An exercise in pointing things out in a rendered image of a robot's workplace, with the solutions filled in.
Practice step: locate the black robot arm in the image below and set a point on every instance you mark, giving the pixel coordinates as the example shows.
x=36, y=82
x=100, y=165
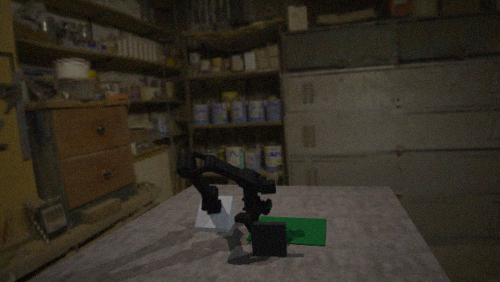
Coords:
x=246, y=178

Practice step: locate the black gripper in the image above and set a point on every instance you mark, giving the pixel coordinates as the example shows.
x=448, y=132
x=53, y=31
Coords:
x=248, y=216

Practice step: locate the green circuit board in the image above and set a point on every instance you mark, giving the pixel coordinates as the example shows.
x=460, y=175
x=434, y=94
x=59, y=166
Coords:
x=306, y=231

